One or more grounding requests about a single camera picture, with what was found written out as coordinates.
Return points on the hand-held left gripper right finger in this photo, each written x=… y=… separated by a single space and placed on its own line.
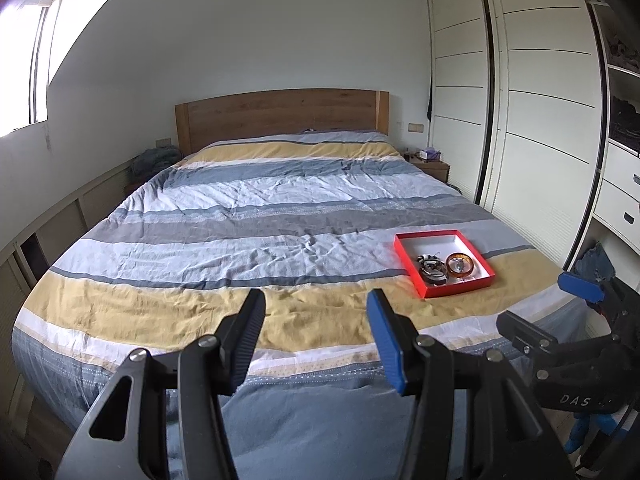
x=387 y=340

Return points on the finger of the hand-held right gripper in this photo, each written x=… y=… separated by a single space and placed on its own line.
x=580 y=285
x=525 y=335

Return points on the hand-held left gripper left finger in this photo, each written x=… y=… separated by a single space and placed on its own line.
x=247 y=335

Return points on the silver black watch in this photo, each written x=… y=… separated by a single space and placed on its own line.
x=434 y=276

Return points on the red cardboard box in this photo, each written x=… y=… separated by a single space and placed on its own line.
x=452 y=290

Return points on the dark amber bangle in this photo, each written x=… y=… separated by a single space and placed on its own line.
x=469 y=271

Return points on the silver wristwatch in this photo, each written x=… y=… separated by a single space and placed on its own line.
x=429 y=260

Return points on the orange amber bangle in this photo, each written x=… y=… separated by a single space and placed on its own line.
x=450 y=259

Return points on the blue jeans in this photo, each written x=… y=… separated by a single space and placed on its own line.
x=595 y=265

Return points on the white drawer unit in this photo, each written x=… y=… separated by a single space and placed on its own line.
x=620 y=195

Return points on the bed with striped duvet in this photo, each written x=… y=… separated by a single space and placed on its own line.
x=250 y=220

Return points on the folded clothes on shelf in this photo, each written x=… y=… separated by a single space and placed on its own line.
x=625 y=115

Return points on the wooden nightstand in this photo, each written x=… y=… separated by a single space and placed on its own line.
x=432 y=170

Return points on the white sliding wardrobe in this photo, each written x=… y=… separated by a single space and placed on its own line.
x=545 y=110

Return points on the purple tissue box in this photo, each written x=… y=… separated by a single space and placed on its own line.
x=430 y=152

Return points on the grey cloth pile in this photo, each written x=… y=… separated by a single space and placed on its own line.
x=152 y=160

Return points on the wooden headboard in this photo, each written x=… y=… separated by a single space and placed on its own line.
x=280 y=115

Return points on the window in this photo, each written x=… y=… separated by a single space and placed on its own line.
x=22 y=60

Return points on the wall socket plate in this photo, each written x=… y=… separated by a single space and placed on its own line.
x=163 y=143

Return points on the wall switch plate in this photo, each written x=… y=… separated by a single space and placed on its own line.
x=416 y=127

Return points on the low beige wall cabinet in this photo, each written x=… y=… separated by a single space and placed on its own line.
x=60 y=225

